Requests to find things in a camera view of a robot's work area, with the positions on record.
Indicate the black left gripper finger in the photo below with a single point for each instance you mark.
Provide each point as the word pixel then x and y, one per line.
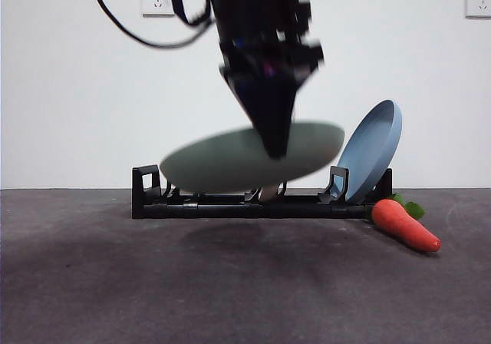
pixel 272 110

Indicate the orange toy carrot with leaves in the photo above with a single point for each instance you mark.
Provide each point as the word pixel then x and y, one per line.
pixel 403 223

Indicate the black plate rack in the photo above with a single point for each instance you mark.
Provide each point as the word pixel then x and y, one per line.
pixel 222 210

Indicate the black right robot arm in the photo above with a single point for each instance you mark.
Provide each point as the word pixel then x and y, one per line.
pixel 253 10

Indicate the beige plate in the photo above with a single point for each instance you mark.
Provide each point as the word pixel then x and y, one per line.
pixel 268 194

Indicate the blue plate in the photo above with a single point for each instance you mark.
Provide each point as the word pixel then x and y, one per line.
pixel 370 152

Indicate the green plate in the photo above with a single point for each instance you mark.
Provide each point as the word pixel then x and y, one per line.
pixel 215 159

